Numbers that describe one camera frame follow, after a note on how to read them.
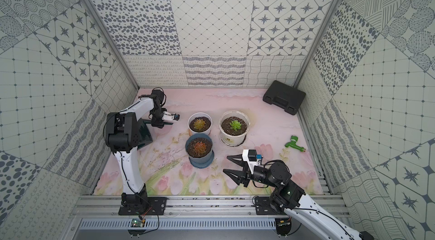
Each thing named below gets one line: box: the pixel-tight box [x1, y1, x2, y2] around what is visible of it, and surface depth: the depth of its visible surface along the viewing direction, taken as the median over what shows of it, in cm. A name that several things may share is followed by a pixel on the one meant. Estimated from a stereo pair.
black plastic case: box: [262, 80, 306, 116], surface depth 112 cm
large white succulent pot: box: [218, 109, 251, 147], surface depth 91 cm
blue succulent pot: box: [185, 133, 215, 169], surface depth 85 cm
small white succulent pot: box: [187, 112, 213, 136], surface depth 92 cm
